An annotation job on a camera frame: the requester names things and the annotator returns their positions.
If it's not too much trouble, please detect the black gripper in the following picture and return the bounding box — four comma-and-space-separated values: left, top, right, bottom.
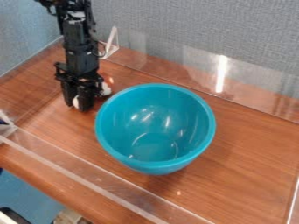
55, 43, 102, 112

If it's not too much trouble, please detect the white brown toy mushroom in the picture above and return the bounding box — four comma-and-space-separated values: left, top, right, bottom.
73, 77, 113, 111

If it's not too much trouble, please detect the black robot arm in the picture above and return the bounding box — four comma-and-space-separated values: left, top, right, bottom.
34, 0, 109, 112

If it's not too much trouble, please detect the blue plastic bowl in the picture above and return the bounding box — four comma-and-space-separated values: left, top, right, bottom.
95, 83, 217, 175

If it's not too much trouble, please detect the clear acrylic front panel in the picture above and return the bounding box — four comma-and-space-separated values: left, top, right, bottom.
5, 127, 214, 224

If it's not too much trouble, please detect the clear acrylic back panel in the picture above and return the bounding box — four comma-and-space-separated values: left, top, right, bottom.
74, 27, 299, 125

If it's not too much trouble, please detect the clear acrylic corner bracket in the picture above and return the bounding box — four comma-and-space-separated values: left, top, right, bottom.
103, 26, 121, 60

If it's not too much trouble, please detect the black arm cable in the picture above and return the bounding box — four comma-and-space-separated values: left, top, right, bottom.
91, 38, 109, 59

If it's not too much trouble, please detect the clear acrylic front bracket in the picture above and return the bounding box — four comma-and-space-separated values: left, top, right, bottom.
0, 110, 19, 145

